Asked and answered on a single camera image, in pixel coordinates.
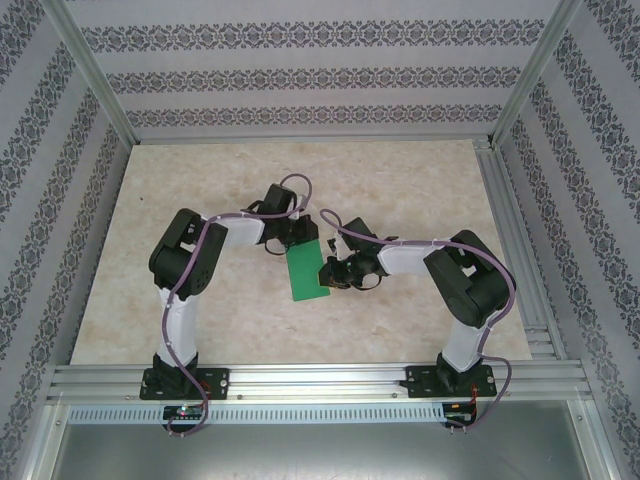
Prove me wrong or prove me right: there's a green square paper sheet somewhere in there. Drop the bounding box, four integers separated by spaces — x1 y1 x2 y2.
286 238 333 304

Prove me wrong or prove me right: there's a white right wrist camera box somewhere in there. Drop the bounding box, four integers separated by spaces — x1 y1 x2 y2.
327 233 350 260

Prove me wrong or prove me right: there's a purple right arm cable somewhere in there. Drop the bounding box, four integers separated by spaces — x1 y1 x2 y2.
318 208 517 434

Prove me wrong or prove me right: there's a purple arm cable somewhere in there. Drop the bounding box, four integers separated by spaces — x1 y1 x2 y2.
162 172 316 439
318 208 517 434

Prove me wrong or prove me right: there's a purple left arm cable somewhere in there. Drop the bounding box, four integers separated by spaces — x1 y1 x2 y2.
162 172 316 439

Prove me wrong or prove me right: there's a long aluminium mounting rail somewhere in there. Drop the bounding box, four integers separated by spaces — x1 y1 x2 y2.
47 362 594 404

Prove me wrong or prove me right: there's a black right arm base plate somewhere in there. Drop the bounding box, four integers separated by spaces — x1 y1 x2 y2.
405 364 499 400

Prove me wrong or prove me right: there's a slotted grey cable duct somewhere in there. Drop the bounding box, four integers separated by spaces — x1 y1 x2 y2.
67 402 447 426

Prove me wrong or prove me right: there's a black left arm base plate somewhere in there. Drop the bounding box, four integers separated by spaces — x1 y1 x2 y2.
139 367 231 401

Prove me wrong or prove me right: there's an aluminium side rail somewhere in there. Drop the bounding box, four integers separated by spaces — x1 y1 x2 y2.
472 138 571 362

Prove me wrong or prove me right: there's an aluminium frame post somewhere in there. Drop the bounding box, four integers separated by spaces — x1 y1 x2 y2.
487 0 586 149
44 0 139 147

